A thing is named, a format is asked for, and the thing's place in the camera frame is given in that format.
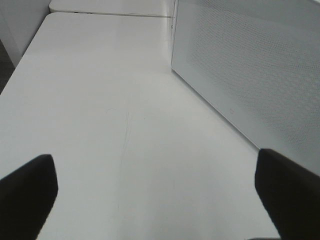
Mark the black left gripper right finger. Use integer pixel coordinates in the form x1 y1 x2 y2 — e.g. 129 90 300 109
254 148 320 240

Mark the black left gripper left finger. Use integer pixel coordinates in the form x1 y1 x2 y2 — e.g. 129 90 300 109
0 154 59 240

